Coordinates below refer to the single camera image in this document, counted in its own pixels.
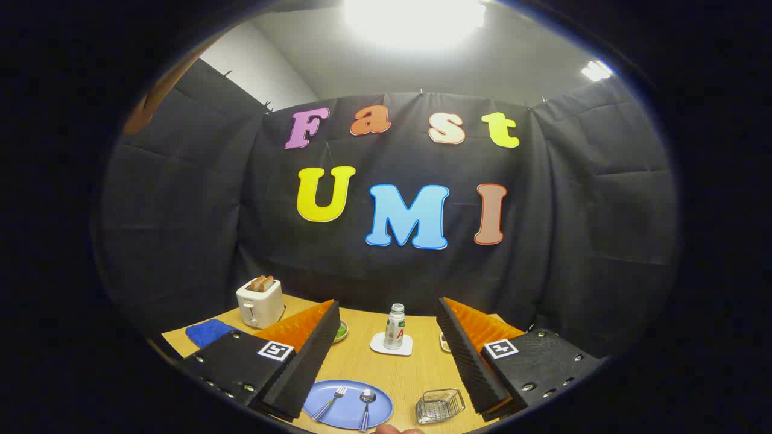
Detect large ceiling light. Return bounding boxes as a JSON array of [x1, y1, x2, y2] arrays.
[[344, 0, 486, 52]]

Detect white square coaster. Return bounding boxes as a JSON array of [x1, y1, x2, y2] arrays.
[[370, 332, 414, 356]]

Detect white toaster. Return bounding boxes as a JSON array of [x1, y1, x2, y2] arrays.
[[236, 277, 285, 329]]

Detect fork with blue checked handle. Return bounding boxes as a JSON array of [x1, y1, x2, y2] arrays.
[[311, 386, 347, 421]]

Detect white drink bottle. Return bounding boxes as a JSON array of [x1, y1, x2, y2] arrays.
[[384, 303, 406, 350]]

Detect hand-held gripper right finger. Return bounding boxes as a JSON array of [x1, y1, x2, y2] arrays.
[[435, 297, 604, 415]]

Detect small ceiling light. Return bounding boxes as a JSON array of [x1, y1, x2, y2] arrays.
[[581, 59, 613, 82]]

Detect blue round plate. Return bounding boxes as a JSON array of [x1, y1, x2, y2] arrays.
[[303, 379, 394, 430]]

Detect spoon with blue checked handle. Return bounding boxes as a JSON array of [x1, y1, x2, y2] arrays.
[[358, 389, 377, 431]]

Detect blue folded cloth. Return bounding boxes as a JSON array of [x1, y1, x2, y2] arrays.
[[185, 319, 242, 349]]

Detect metal wire basket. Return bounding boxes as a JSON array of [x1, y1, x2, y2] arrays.
[[416, 388, 466, 424]]

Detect brown wooden panel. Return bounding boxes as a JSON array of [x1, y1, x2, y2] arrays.
[[124, 36, 218, 134]]

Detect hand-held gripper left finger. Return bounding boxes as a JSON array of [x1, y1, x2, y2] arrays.
[[178, 300, 341, 421]]

